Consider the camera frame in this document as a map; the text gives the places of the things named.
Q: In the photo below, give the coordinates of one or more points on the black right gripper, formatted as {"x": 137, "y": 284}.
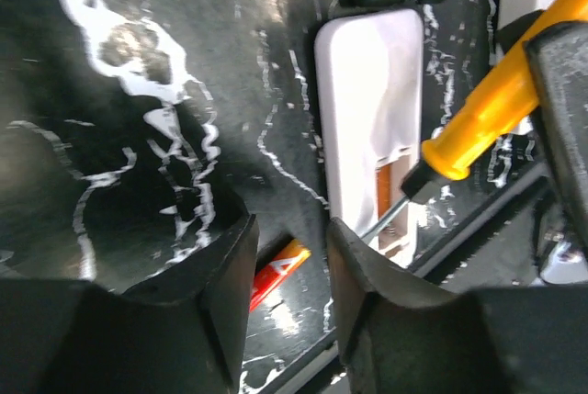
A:
{"x": 557, "y": 60}

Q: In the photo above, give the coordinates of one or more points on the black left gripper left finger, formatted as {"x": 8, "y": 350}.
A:
{"x": 181, "y": 331}

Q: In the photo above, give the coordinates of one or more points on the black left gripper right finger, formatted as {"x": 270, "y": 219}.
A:
{"x": 398, "y": 333}

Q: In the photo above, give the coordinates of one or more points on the red orange battery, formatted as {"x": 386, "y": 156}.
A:
{"x": 276, "y": 271}

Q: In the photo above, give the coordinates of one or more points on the white remote orange batteries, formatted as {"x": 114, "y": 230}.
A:
{"x": 369, "y": 72}

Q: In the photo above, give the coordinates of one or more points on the orange yellow battery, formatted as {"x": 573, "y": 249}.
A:
{"x": 383, "y": 183}

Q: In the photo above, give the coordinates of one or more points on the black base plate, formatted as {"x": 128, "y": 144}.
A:
{"x": 492, "y": 247}

